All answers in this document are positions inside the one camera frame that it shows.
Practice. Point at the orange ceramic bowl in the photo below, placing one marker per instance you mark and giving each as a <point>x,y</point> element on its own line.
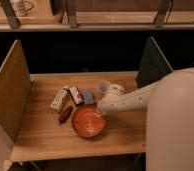
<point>87,122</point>

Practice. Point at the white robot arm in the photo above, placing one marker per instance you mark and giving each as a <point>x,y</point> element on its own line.
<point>169,103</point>

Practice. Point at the translucent plastic cup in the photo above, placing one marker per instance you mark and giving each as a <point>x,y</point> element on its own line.
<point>102,86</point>

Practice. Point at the red and white box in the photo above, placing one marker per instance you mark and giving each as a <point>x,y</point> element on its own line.
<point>76,96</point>

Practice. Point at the red sausage toy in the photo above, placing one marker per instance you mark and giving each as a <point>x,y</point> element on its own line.
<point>66,113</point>

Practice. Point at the white snack packet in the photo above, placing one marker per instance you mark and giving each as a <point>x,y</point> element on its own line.
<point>59,99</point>

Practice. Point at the right dark side panel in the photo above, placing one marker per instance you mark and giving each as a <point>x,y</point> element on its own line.
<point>153,65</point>

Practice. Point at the left wooden side panel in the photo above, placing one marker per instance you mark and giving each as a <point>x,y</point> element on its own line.
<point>15,85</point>

